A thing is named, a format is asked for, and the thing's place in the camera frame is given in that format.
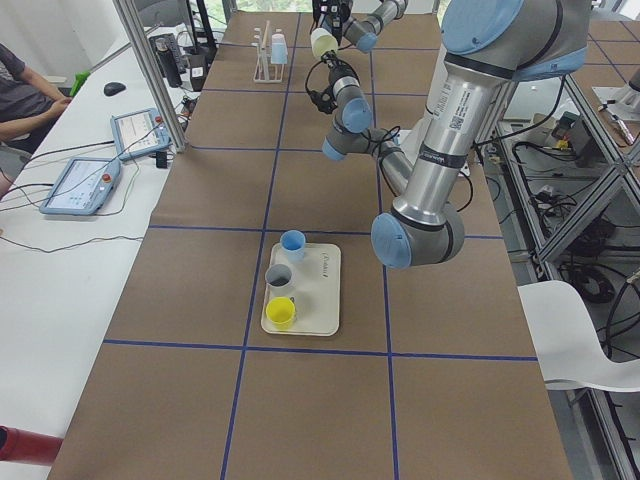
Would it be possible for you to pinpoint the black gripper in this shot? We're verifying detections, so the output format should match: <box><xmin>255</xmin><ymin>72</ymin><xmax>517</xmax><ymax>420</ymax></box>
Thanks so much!
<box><xmin>313</xmin><ymin>0</ymin><xmax>353</xmax><ymax>35</ymax></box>
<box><xmin>320</xmin><ymin>50</ymin><xmax>356</xmax><ymax>87</ymax></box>

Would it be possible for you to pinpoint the pale green plastic cup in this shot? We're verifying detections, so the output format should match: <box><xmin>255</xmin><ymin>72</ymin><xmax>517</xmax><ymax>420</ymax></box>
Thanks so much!
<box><xmin>310</xmin><ymin>28</ymin><xmax>339</xmax><ymax>60</ymax></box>

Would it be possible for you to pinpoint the light blue plastic cup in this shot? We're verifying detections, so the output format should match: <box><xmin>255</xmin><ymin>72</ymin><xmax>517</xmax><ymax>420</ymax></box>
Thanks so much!
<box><xmin>270</xmin><ymin>42</ymin><xmax>288</xmax><ymax>65</ymax></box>

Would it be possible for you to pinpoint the grey plastic cup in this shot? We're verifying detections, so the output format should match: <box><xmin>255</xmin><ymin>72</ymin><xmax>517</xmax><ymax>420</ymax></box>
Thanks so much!
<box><xmin>265</xmin><ymin>264</ymin><xmax>293</xmax><ymax>296</ymax></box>

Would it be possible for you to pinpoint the yellow plastic cup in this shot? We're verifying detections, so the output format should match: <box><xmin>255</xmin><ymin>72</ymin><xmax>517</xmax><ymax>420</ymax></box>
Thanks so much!
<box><xmin>265</xmin><ymin>297</ymin><xmax>297</xmax><ymax>331</ymax></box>

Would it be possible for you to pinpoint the pink plastic cup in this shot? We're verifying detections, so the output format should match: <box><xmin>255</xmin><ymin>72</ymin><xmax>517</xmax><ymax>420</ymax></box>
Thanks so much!
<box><xmin>271</xmin><ymin>33</ymin><xmax>286</xmax><ymax>45</ymax></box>

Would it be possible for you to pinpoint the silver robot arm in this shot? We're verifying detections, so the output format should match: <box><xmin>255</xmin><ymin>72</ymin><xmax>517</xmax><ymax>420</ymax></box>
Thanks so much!
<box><xmin>323</xmin><ymin>1</ymin><xmax>591</xmax><ymax>269</ymax></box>
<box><xmin>312</xmin><ymin>0</ymin><xmax>408</xmax><ymax>53</ymax></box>

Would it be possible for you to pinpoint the black water bottle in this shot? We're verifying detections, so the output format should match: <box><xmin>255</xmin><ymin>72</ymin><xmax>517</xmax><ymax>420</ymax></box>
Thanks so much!
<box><xmin>154</xmin><ymin>38</ymin><xmax>182</xmax><ymax>88</ymax></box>

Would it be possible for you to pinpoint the far blue teach pendant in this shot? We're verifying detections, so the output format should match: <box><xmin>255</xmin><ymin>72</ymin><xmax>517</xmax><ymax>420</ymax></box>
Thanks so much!
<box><xmin>110</xmin><ymin>108</ymin><xmax>171</xmax><ymax>162</ymax></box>

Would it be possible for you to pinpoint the blue teach pendant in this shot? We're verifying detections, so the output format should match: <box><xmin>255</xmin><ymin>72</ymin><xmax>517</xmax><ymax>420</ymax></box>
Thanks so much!
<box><xmin>110</xmin><ymin>108</ymin><xmax>171</xmax><ymax>162</ymax></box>
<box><xmin>39</xmin><ymin>157</ymin><xmax>121</xmax><ymax>216</ymax></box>

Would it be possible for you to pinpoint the cream plastic tray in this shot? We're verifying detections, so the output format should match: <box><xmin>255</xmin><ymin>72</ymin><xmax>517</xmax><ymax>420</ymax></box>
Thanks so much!
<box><xmin>261</xmin><ymin>243</ymin><xmax>341</xmax><ymax>337</ymax></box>

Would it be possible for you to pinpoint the black computer mouse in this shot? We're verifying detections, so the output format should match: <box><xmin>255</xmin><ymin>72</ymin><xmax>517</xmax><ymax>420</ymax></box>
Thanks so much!
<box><xmin>103</xmin><ymin>82</ymin><xmax>126</xmax><ymax>97</ymax></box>

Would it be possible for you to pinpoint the near blue teach pendant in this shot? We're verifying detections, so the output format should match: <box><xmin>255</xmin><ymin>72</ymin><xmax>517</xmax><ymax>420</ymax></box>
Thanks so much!
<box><xmin>39</xmin><ymin>157</ymin><xmax>121</xmax><ymax>216</ymax></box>

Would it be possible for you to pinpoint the seated person dark shirt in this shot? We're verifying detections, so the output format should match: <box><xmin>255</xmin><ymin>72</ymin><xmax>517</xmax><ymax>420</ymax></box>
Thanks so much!
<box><xmin>1</xmin><ymin>44</ymin><xmax>72</xmax><ymax>154</ymax></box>

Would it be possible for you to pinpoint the white chair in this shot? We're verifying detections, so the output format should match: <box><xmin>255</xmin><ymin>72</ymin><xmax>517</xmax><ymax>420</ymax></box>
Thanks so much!
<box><xmin>518</xmin><ymin>280</ymin><xmax>639</xmax><ymax>393</ymax></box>

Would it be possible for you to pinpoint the red cylinder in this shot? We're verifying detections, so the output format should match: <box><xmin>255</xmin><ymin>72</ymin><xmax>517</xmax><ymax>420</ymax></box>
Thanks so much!
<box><xmin>1</xmin><ymin>426</ymin><xmax>63</xmax><ymax>466</ymax></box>

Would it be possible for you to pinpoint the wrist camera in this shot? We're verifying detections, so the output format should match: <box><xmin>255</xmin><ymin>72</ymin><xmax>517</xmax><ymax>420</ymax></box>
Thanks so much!
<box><xmin>307</xmin><ymin>87</ymin><xmax>337</xmax><ymax>114</ymax></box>

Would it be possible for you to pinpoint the white wire cup rack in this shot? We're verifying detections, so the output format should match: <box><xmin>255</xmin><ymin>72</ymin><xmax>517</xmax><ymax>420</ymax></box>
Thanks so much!
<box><xmin>252</xmin><ymin>20</ymin><xmax>288</xmax><ymax>84</ymax></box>

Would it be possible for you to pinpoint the aluminium frame post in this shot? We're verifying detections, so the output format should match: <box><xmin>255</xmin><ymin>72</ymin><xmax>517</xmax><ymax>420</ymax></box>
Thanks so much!
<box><xmin>112</xmin><ymin>0</ymin><xmax>186</xmax><ymax>153</ymax></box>

